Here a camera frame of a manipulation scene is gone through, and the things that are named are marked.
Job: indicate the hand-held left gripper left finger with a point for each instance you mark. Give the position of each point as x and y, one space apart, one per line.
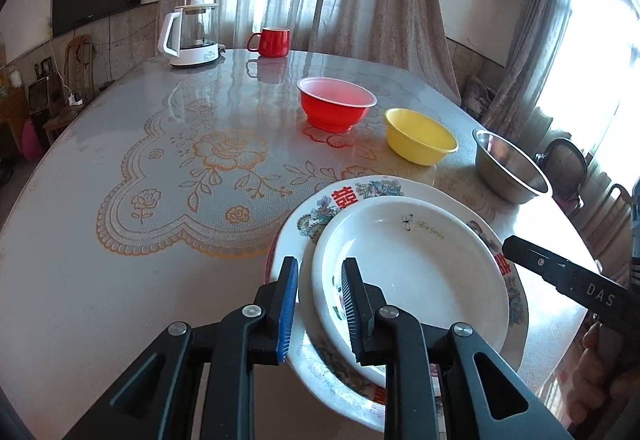
287 310

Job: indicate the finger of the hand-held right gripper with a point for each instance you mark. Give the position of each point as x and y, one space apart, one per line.
535 260

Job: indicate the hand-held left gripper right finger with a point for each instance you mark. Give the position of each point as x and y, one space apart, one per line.
354 315

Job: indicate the small white plate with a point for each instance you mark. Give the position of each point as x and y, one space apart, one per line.
425 280

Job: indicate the red-print floral plate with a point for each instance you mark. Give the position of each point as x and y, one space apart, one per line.
310 220

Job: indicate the stainless steel bowl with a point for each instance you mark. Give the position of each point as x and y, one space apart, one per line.
510 170

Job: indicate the yellow plastic bowl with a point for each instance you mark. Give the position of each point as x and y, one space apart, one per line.
420 140

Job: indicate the red plastic bowl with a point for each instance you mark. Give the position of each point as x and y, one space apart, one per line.
332 105

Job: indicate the person's right hand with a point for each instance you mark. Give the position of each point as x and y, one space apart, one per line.
607 370

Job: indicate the dark oval-back armchair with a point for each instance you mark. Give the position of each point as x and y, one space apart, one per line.
567 165

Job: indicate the light wooden chair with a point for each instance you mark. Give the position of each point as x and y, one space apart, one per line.
619 200

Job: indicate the printed pillow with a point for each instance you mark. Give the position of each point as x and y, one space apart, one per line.
477 97

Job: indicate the narrow beige lace curtain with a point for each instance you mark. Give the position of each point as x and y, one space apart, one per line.
535 45

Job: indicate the bright window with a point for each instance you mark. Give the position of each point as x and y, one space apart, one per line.
610 45

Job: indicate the red mug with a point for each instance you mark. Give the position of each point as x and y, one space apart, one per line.
272 42

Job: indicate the white glass electric kettle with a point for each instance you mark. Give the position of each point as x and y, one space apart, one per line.
192 50

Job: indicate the low wooden bench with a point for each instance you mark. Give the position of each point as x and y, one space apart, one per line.
59 125

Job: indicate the white power strip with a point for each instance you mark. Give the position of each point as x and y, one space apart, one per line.
74 99

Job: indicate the pink round object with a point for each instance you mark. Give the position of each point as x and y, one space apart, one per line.
32 141

